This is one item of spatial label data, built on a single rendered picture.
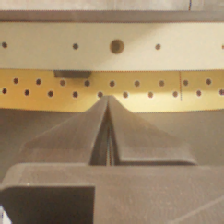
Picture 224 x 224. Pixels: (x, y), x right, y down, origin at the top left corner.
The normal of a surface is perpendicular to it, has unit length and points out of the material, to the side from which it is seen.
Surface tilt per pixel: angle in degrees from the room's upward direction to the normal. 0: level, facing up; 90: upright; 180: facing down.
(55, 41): 90
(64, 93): 62
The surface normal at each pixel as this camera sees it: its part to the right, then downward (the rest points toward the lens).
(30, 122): -0.11, -0.03
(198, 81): 0.12, -0.04
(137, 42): 0.02, 0.44
